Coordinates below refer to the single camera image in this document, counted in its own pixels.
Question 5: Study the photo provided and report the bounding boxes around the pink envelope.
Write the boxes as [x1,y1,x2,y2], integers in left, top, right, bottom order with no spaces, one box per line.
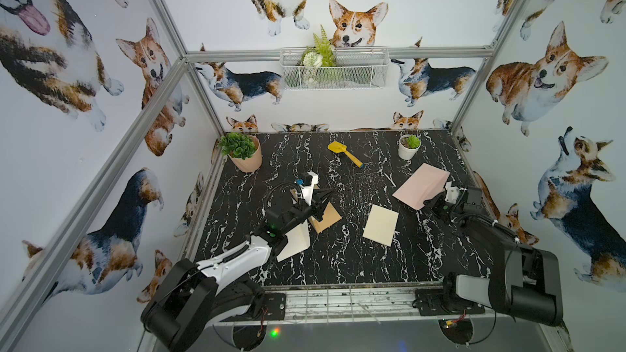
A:
[393,163,450,210]

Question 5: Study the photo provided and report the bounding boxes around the brown kraft envelope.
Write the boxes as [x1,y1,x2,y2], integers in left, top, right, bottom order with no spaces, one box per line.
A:
[287,189,342,233]

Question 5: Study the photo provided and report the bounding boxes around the aluminium front rail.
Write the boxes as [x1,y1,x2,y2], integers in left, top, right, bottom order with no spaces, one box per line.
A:
[146,285,554,329]

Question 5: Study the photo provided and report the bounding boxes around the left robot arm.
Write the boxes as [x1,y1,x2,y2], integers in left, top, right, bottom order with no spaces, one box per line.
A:
[140,183,334,351]

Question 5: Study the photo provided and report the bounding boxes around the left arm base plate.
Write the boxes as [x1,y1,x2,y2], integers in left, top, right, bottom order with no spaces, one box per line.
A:
[244,293,287,321]

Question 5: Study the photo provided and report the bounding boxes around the small plant in white pot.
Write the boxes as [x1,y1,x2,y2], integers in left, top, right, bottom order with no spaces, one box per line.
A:
[398,135,422,161]

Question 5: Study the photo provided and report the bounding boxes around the cream letter paper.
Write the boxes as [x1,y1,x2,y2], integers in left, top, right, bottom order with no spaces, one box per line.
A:
[363,205,399,247]

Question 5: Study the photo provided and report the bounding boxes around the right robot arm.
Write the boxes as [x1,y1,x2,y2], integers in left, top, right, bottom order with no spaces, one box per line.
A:
[422,187,563,327]

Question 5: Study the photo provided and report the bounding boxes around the yellow toy shovel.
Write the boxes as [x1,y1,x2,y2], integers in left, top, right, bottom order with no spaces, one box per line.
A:
[328,141,363,168]

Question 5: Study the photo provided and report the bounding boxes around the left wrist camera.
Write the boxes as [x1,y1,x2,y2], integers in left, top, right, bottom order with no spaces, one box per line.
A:
[296,171,319,205]

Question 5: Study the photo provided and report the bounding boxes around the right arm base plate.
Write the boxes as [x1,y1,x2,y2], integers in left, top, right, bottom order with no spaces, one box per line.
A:
[412,289,485,316]

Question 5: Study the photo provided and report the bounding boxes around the green plant in terracotta pot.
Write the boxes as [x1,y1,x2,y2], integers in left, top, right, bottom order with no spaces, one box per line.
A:
[219,132,262,174]

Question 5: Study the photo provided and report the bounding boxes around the white envelope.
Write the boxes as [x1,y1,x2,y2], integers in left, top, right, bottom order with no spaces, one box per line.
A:
[276,222,311,262]

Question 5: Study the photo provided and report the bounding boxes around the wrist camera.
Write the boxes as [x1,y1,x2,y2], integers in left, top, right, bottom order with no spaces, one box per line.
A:
[444,182,461,204]
[296,171,319,205]

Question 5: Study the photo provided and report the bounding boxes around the white wire basket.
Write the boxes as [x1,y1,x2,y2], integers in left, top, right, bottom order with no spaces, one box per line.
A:
[280,47,391,91]

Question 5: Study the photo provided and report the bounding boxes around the fern and white flower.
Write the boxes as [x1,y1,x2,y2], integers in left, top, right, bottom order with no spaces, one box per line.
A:
[298,26,337,86]

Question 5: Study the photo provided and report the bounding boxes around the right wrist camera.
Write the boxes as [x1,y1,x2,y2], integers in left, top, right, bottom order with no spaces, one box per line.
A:
[444,182,461,204]

